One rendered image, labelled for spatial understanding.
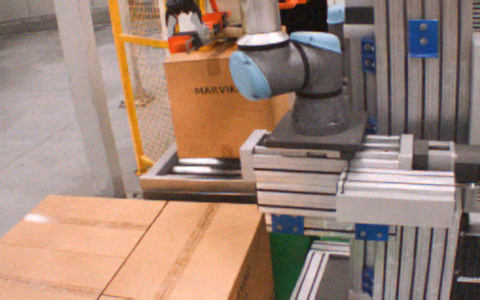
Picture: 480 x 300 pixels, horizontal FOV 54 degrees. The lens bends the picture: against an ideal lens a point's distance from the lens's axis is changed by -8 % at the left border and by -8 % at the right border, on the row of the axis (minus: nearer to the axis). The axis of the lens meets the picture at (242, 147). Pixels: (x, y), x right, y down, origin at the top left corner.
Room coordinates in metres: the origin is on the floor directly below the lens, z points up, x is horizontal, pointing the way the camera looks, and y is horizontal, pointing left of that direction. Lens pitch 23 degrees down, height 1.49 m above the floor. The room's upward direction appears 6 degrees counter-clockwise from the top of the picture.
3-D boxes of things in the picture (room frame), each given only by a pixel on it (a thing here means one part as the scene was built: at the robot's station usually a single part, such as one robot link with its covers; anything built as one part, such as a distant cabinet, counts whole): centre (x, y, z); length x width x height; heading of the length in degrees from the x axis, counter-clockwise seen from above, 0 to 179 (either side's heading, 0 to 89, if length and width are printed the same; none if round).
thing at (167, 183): (1.80, 0.11, 0.58); 0.70 x 0.03 x 0.06; 74
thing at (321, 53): (1.15, -0.19, 1.20); 0.13 x 0.12 x 0.14; 115
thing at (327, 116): (1.16, -0.20, 1.09); 0.15 x 0.15 x 0.10
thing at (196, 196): (1.79, 0.11, 0.48); 0.70 x 0.03 x 0.15; 74
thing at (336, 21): (1.62, -0.39, 1.20); 0.13 x 0.12 x 0.14; 106
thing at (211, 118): (2.10, 0.00, 0.89); 0.60 x 0.40 x 0.40; 167
